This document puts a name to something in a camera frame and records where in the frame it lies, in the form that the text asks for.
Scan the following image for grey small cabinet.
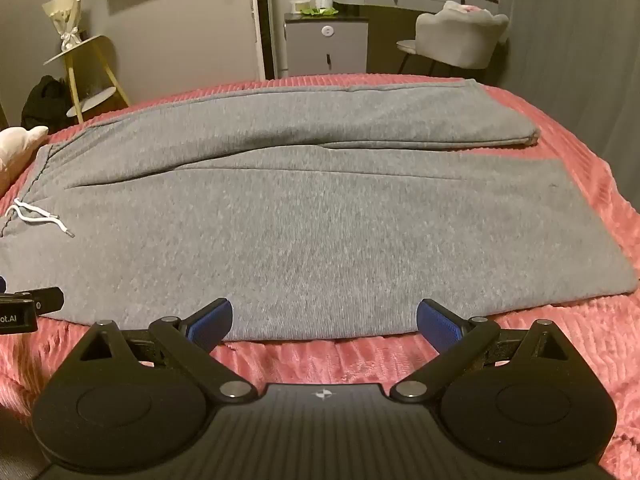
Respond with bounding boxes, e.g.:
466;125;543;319
283;12;370;80

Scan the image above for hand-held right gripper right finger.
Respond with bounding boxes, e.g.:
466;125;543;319
389;297;571;404

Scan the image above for white plush toy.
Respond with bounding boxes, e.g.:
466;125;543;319
0;125;50;197

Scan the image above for grey curtain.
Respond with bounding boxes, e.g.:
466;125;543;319
492;0;640;171

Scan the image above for grey pants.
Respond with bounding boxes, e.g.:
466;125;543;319
0;78;639;344

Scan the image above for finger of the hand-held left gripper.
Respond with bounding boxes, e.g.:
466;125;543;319
14;287;65;317

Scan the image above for cream wrapped flower bouquet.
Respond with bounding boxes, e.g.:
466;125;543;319
42;0;85;52

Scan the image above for yellow two-tier side table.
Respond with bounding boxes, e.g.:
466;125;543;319
42;35;132;124

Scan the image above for black bag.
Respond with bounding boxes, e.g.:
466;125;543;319
21;75;74;134

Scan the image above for pink ribbed bed blanket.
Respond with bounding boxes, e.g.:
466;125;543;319
0;72;640;480

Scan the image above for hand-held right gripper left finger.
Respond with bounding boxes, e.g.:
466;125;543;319
77;297;253;404

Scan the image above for white tall standing unit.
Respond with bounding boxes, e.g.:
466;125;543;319
247;0;276;80

